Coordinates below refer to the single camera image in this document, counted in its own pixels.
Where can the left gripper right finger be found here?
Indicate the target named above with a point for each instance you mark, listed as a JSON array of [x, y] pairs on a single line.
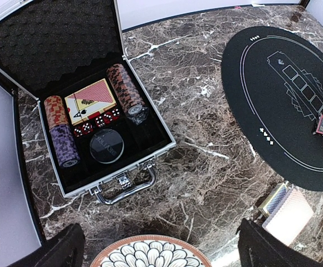
[[257, 247]]

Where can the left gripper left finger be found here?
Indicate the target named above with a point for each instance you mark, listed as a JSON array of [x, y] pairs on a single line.
[[64, 249]]

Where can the red-backed card deck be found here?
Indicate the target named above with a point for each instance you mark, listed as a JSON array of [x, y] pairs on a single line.
[[289, 217]]

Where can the gold blue card box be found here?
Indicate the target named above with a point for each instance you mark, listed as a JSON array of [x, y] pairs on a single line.
[[270, 203]]

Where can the floral ceramic plate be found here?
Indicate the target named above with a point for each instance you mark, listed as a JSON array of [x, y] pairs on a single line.
[[151, 250]]

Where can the purple chip roll in case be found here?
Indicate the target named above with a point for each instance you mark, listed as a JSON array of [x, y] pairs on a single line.
[[64, 145]]

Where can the clear round dealer puck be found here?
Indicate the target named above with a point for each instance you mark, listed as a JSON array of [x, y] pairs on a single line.
[[106, 146]]

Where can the red die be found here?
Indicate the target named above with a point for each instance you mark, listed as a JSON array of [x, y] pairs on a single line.
[[87, 128], [99, 121], [107, 117], [78, 132], [115, 113]]

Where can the aluminium poker chip case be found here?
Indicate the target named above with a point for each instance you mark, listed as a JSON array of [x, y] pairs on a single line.
[[55, 48]]

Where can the orange chip roll in case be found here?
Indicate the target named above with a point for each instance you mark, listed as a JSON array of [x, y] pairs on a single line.
[[55, 111]]

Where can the red card box in case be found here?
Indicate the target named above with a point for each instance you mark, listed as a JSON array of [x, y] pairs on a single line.
[[89, 102]]

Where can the brown chip roll in case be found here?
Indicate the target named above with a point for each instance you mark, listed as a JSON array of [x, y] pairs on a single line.
[[127, 93]]

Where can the black round poker mat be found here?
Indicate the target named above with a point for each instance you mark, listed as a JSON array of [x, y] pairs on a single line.
[[273, 81]]

